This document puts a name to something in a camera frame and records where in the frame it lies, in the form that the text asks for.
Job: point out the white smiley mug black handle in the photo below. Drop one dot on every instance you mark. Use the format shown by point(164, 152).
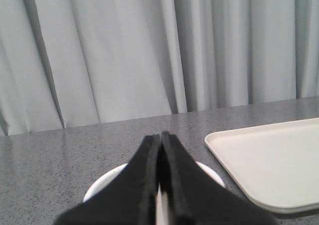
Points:
point(162, 210)

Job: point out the cream rectangular tray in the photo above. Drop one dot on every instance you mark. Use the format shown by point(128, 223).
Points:
point(276, 166)

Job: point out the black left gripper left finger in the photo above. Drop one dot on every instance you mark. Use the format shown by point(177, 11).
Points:
point(129, 199)

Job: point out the grey-white curtain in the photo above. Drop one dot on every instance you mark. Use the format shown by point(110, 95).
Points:
point(68, 63)

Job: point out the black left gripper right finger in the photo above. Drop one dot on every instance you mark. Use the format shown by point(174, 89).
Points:
point(194, 198)

